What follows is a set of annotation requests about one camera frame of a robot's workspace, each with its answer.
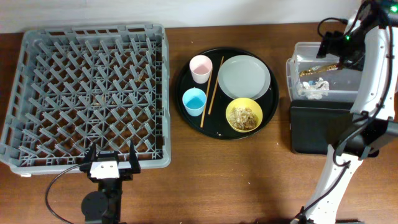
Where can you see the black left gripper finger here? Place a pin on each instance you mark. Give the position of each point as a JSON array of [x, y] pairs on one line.
[[90, 155], [133, 160]]

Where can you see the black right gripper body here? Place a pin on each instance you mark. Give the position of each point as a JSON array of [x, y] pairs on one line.
[[349, 49]]

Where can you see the brown Nescafe Gold sachet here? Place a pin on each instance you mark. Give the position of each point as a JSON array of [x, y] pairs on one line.
[[320, 69]]

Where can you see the blue cup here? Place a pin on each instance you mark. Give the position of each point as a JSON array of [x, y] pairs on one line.
[[193, 100]]

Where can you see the pink cup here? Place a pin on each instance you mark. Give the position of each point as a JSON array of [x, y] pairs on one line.
[[200, 67]]

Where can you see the yellow bowl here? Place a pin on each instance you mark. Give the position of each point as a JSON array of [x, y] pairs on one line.
[[245, 103]]

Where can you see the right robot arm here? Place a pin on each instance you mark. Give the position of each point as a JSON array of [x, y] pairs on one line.
[[369, 44]]

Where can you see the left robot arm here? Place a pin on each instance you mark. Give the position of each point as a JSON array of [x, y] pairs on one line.
[[104, 205]]

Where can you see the clear plastic waste bin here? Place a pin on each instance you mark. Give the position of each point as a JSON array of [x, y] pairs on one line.
[[344, 84]]

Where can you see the grey dishwasher rack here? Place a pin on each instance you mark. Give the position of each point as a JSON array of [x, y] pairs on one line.
[[78, 86]]

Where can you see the crumpled white tissue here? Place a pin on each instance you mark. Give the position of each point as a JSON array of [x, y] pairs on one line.
[[314, 90]]

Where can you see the black rectangular tray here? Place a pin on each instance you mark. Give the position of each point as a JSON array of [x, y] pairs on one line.
[[317, 125]]

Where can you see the round black tray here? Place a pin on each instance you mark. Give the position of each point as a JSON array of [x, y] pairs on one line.
[[215, 124]]

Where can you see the grey plate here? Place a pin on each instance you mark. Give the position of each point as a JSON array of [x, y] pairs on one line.
[[244, 76]]

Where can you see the food scraps and rice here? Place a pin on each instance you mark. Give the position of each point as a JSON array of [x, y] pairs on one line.
[[243, 119]]

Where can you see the left wooden chopstick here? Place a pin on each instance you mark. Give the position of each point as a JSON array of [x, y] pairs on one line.
[[207, 92]]

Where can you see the wooden chopstick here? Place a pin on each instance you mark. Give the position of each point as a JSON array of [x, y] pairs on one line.
[[215, 88], [207, 92]]

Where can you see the right wooden chopstick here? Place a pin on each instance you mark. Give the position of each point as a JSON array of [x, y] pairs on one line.
[[215, 88]]

